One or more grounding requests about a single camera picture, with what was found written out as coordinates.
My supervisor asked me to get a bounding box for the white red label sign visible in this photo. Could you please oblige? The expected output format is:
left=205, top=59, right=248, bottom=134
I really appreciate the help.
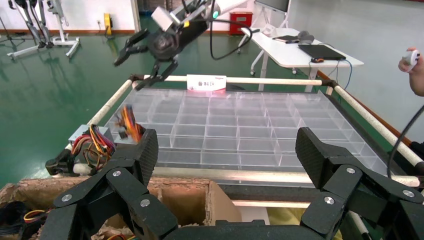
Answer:
left=186, top=74, right=228, bottom=92

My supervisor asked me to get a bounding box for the person in black clothes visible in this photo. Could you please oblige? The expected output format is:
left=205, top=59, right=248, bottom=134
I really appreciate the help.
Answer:
left=409, top=141, right=424, bottom=160

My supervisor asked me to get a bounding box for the black laptop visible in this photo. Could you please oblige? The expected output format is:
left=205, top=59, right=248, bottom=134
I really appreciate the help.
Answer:
left=297, top=43, right=347, bottom=62

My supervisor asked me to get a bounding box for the black cable bundle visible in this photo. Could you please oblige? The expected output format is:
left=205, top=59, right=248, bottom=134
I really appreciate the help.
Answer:
left=0, top=201, right=26, bottom=237

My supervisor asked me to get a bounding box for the black notebook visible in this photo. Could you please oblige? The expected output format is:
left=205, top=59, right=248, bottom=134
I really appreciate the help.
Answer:
left=271, top=34, right=301, bottom=44

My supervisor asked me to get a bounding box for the white handheld controller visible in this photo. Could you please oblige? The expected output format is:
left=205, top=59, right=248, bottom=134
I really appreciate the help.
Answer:
left=402, top=49, right=422, bottom=72

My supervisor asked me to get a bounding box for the red cabinet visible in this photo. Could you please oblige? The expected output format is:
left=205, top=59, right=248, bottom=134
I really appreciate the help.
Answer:
left=228, top=11, right=255, bottom=37

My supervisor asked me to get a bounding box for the grey headset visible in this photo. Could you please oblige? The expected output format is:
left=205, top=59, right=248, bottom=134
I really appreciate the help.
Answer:
left=297, top=30, right=316, bottom=45

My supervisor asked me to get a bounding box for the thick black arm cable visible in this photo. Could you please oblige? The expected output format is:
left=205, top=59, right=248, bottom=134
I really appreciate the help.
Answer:
left=207, top=0, right=254, bottom=62

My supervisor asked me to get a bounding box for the person's bare forearm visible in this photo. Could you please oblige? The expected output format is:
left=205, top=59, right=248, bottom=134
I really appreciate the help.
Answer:
left=408, top=70, right=424, bottom=98

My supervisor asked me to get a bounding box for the blue cable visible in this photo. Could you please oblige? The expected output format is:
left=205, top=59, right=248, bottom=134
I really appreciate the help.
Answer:
left=342, top=59, right=354, bottom=91

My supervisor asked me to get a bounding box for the small white desk object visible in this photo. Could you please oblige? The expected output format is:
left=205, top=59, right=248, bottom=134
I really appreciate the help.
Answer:
left=261, top=24, right=278, bottom=38

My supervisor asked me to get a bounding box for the person's bare hand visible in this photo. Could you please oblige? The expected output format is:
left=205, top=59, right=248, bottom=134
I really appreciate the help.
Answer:
left=397, top=46, right=424, bottom=75

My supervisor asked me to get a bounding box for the yellow cloth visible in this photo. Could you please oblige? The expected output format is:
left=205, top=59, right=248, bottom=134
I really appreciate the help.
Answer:
left=267, top=207, right=344, bottom=240

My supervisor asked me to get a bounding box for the white stand with black legs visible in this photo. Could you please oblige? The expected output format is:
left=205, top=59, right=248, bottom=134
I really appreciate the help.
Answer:
left=5, top=0, right=55, bottom=62

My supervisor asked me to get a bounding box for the monitor on white stand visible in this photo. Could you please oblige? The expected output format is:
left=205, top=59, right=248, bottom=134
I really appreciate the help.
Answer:
left=256, top=0, right=292, bottom=31

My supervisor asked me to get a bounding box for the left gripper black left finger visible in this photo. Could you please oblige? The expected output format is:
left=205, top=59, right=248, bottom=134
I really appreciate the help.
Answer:
left=41, top=128, right=180, bottom=240

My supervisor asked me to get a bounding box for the yellow wall device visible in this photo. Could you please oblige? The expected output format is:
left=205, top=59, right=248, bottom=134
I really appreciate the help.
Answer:
left=103, top=12, right=114, bottom=37

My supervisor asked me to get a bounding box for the pulp cardboard compartment box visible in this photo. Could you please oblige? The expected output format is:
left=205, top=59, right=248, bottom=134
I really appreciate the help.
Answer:
left=0, top=177, right=243, bottom=240

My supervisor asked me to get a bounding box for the thin black cable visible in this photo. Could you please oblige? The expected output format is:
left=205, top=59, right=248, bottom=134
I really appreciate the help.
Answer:
left=386, top=105, right=424, bottom=175

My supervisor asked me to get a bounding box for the clear acrylic divider tray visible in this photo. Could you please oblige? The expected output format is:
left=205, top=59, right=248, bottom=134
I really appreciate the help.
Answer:
left=105, top=87, right=394, bottom=177

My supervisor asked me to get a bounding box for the white desk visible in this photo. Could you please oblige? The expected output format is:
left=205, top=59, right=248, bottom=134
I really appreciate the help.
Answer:
left=236, top=27, right=365, bottom=94

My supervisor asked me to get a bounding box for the right gripper glossy black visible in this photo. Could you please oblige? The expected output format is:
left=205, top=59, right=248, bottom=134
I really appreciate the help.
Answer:
left=113, top=19, right=210, bottom=91

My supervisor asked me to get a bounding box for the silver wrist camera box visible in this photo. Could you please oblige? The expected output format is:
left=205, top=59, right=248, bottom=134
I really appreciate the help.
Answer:
left=150, top=5, right=186, bottom=33

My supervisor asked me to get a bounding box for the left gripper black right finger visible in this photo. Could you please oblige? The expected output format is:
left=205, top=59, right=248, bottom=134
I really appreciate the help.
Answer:
left=294, top=127, right=424, bottom=240

